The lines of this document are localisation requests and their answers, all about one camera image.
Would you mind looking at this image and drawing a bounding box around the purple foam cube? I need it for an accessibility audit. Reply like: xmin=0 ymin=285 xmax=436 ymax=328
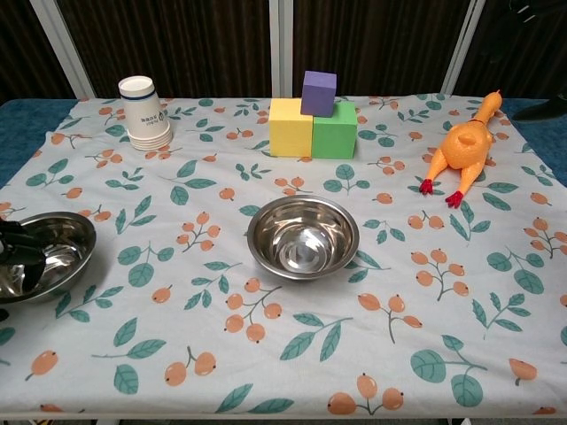
xmin=300 ymin=70 xmax=338 ymax=119

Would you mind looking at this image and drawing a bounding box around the orange rubber chicken toy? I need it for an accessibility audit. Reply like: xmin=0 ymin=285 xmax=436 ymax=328
xmin=419 ymin=89 xmax=504 ymax=209

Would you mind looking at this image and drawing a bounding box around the dark ribbed partition panel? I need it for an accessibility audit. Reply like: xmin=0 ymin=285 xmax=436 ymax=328
xmin=454 ymin=0 xmax=567 ymax=99
xmin=0 ymin=0 xmax=76 ymax=105
xmin=291 ymin=0 xmax=471 ymax=97
xmin=57 ymin=0 xmax=272 ymax=99

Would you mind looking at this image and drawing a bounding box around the yellow foam cube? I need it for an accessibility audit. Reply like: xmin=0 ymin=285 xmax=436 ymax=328
xmin=268 ymin=97 xmax=315 ymax=158

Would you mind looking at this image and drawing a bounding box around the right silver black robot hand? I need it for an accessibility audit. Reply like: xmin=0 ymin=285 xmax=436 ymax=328
xmin=508 ymin=0 xmax=567 ymax=124

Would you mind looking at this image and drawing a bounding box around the white paper cup stack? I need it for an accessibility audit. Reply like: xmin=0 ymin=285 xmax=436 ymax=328
xmin=118 ymin=74 xmax=174 ymax=152

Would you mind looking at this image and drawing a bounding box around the floral berry leaf tablecloth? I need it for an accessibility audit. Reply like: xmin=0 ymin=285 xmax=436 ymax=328
xmin=0 ymin=93 xmax=567 ymax=420

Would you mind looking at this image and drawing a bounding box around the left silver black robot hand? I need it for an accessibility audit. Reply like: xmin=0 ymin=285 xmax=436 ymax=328
xmin=0 ymin=219 xmax=48 ymax=294

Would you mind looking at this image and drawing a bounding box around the white partition frame post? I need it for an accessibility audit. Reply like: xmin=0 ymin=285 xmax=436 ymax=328
xmin=28 ymin=0 xmax=97 ymax=99
xmin=268 ymin=0 xmax=295 ymax=98
xmin=442 ymin=0 xmax=486 ymax=97

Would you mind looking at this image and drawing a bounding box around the green foam cube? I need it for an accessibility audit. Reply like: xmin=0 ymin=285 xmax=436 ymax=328
xmin=311 ymin=101 xmax=359 ymax=160

